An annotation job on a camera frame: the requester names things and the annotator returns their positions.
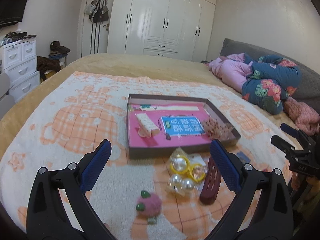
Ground white wardrobe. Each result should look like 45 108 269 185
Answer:
107 0 216 62

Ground pearl earrings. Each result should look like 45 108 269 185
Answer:
165 174 195 197

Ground white door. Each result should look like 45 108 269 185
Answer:
76 0 113 59

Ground black wall television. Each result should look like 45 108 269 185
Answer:
1 0 28 28

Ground dark clothes pile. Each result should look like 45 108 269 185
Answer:
36 56 61 81

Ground white hair clip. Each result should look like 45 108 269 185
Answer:
136 113 160 138

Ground sheer polka dot bow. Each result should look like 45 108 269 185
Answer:
201 118 233 141

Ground pink pompom hair clip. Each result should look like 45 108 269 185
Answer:
136 190 162 225

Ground brown cardboard tray box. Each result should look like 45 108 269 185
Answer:
126 94 241 159

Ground grey headboard cushion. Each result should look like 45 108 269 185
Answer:
220 38 319 112

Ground blue floral quilt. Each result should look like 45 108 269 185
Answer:
242 55 300 115

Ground beige bed cover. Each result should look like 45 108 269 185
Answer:
0 52 303 160

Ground clothes on stool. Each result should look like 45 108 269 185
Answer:
48 41 71 60

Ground pink knitted cloth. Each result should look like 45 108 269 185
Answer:
283 97 319 136

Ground white drawer cabinet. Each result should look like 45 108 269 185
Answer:
1 37 40 103

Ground yellow hoop earrings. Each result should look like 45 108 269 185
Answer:
169 147 207 183

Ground hanging bags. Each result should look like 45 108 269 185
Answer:
84 0 109 23

